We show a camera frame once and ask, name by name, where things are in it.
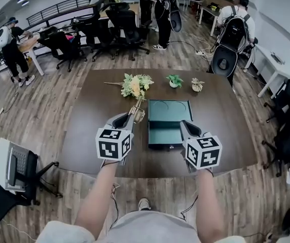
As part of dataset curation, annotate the black metal railing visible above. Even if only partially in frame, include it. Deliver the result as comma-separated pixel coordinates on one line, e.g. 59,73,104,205
26,0,95,27

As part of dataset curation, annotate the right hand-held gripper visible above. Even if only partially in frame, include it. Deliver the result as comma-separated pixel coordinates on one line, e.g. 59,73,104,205
179,119,223,174

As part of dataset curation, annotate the white rounded backpack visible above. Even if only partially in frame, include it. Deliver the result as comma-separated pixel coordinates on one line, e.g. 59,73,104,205
0,26,13,51

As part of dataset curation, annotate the white boxy device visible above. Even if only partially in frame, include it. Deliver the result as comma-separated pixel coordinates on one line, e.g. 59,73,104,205
0,137,31,192

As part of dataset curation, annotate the person's left shoe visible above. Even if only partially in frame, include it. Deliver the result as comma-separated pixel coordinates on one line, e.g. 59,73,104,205
137,197,152,211

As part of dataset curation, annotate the person's left forearm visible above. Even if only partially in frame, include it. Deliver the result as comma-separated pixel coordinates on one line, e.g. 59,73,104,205
74,160,119,239

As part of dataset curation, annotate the small beige potted plant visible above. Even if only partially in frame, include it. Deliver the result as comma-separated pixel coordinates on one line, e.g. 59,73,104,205
191,77,205,93

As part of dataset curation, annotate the black grey backpack shell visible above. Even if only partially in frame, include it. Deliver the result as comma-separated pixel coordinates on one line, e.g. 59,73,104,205
210,8,252,78

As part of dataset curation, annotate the wooden top white desk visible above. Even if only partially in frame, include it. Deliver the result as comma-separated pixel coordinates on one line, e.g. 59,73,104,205
18,34,46,76

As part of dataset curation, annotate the person's right forearm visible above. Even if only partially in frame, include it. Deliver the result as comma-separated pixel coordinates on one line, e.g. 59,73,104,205
194,168,226,240

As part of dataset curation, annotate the dark top white desk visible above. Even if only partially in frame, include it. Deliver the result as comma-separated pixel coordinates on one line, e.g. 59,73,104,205
198,5,222,37

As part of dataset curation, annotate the small green potted plant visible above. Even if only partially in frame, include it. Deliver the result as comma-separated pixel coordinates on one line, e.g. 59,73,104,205
165,74,184,89

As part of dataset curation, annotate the dark green drawer box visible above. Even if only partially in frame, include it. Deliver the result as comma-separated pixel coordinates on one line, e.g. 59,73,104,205
147,99,194,151

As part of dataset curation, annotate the person's grey shirt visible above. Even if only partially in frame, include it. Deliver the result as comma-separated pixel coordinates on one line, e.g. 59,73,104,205
34,210,247,243

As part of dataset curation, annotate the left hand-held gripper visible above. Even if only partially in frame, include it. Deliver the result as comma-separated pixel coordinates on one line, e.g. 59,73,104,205
95,112,136,166

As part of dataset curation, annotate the black cable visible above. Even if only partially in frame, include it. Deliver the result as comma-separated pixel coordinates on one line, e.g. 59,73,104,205
179,195,199,221
109,183,120,229

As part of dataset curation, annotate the black white backpack shell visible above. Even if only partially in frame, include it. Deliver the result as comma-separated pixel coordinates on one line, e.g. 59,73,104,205
169,0,184,33

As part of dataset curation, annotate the artificial yellow flower bouquet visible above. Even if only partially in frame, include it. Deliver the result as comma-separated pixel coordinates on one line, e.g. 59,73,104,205
103,72,155,101

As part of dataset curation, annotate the gold metal tool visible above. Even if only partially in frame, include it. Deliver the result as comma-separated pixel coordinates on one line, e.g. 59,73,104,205
127,95,146,124

